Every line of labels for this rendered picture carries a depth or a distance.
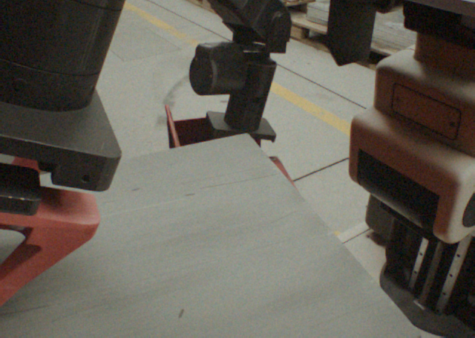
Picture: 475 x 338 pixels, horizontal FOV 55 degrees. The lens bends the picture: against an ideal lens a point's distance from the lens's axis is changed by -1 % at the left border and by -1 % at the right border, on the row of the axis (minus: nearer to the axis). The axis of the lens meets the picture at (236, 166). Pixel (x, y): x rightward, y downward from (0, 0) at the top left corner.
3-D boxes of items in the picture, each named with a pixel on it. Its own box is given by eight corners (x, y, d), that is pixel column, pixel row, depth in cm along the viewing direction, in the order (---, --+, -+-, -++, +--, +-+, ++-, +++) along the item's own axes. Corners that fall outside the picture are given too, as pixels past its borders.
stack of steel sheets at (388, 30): (473, 38, 316) (478, 21, 309) (418, 58, 284) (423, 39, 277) (358, 7, 383) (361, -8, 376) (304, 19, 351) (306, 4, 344)
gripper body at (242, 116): (203, 120, 74) (213, 77, 70) (262, 127, 77) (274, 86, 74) (211, 140, 69) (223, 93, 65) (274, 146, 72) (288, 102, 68)
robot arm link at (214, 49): (294, 13, 63) (253, 8, 69) (228, 6, 56) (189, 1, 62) (282, 99, 67) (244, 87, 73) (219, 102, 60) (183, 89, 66)
